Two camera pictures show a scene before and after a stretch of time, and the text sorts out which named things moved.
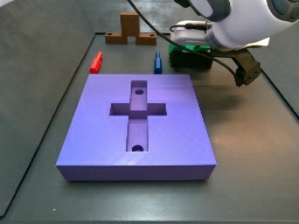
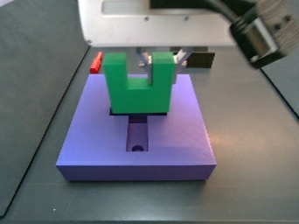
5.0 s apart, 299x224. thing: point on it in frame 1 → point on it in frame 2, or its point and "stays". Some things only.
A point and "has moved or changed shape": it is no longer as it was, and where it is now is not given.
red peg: x=94 y=69 stays
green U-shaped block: x=173 y=49 has moved or changed shape
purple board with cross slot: x=138 y=131 stays
